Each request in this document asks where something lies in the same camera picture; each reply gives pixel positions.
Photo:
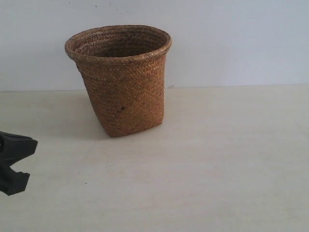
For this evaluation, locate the brown woven wicker basket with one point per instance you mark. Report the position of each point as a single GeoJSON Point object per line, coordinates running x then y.
{"type": "Point", "coordinates": [123, 70]}

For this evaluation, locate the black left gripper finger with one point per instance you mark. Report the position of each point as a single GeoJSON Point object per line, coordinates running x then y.
{"type": "Point", "coordinates": [12, 182]}
{"type": "Point", "coordinates": [14, 148]}

